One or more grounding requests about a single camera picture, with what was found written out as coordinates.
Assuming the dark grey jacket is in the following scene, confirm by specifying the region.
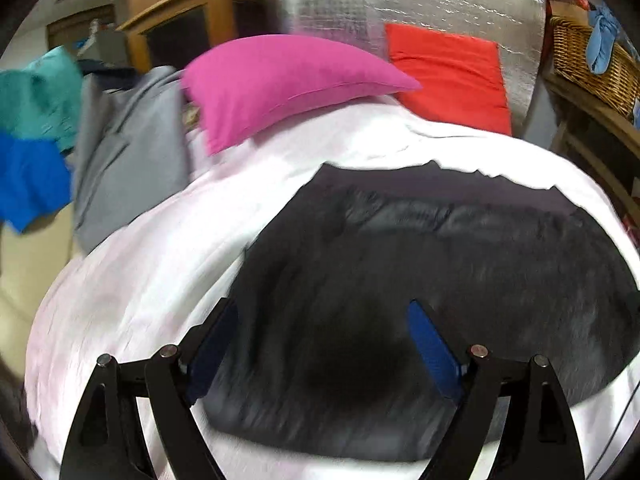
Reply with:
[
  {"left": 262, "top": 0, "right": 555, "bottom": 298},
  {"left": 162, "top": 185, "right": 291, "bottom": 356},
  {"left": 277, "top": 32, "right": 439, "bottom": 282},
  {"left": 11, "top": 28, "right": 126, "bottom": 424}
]
[{"left": 202, "top": 160, "right": 640, "bottom": 463}]

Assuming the wooden cabinet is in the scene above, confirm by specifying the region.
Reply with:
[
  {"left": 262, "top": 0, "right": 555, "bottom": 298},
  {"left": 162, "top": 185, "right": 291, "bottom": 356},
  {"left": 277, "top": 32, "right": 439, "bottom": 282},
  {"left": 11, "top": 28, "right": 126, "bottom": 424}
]
[{"left": 117, "top": 0, "right": 281, "bottom": 73}]

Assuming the wooden door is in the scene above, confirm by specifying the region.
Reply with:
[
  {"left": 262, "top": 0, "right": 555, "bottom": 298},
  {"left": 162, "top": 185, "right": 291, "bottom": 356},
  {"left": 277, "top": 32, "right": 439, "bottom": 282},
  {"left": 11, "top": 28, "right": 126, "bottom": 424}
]
[{"left": 47, "top": 5, "right": 118, "bottom": 51}]

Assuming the pink pillow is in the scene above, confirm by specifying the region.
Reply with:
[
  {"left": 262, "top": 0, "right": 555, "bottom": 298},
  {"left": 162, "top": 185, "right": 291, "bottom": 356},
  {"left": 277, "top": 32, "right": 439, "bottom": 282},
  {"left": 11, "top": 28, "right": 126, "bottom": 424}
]
[{"left": 182, "top": 34, "right": 423, "bottom": 157}]

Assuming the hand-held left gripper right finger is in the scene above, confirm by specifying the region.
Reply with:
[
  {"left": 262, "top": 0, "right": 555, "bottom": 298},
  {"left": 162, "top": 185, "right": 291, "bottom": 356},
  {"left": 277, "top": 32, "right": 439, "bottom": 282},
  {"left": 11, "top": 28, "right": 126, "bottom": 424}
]
[{"left": 406, "top": 299, "right": 585, "bottom": 480}]

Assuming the bright blue garment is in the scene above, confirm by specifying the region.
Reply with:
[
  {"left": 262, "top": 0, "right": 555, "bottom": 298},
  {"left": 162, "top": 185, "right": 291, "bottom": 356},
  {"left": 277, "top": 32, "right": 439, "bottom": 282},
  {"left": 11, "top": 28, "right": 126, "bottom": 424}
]
[{"left": 0, "top": 132, "right": 75, "bottom": 235}]

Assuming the red pillow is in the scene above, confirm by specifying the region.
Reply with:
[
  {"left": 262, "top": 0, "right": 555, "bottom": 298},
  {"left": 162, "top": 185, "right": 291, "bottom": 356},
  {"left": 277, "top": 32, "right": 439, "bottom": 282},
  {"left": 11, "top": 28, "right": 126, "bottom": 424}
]
[{"left": 385, "top": 22, "right": 513, "bottom": 137}]

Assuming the teal garment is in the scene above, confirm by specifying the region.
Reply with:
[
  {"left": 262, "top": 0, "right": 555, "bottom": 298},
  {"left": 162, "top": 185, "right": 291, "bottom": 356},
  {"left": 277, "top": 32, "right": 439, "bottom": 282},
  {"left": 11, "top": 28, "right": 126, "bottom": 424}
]
[{"left": 0, "top": 45, "right": 85, "bottom": 157}]

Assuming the dark navy garment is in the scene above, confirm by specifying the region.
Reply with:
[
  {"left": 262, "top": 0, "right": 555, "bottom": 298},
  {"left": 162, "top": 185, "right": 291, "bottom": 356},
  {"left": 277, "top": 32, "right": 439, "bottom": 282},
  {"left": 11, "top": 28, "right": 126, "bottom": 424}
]
[{"left": 80, "top": 59, "right": 148, "bottom": 92}]

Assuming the white bed sheet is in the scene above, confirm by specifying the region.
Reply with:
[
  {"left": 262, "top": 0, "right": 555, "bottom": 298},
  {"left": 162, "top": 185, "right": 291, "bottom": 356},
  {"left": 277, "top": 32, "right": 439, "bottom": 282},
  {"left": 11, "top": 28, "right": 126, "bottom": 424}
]
[{"left": 25, "top": 95, "right": 640, "bottom": 480}]

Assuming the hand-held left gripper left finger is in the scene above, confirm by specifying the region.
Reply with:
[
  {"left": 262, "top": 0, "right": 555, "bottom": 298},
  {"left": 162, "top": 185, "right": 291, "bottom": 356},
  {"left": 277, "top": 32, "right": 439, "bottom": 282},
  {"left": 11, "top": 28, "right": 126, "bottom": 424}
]
[{"left": 59, "top": 297, "right": 240, "bottom": 480}]

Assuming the wicker basket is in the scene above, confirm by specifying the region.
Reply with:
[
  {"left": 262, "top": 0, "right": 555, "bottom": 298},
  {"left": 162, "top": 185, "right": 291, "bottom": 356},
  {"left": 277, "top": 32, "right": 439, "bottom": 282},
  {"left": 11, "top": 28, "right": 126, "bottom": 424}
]
[{"left": 550, "top": 16, "right": 640, "bottom": 118}]

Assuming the grey garment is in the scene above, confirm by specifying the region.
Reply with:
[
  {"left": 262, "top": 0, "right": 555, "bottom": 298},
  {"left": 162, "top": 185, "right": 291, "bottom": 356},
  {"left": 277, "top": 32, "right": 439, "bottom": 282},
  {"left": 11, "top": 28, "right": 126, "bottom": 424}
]
[{"left": 72, "top": 65, "right": 201, "bottom": 256}]

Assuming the wooden shelf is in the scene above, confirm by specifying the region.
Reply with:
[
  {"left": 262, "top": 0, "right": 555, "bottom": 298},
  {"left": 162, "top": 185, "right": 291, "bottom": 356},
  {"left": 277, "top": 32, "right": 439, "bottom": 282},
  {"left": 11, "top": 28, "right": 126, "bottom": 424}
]
[{"left": 542, "top": 72, "right": 640, "bottom": 221}]

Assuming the light blue cloth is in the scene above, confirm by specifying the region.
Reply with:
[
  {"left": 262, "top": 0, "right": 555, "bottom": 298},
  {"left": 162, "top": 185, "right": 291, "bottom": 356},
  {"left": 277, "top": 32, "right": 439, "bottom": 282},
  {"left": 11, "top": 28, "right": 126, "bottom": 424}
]
[{"left": 587, "top": 7, "right": 621, "bottom": 73}]

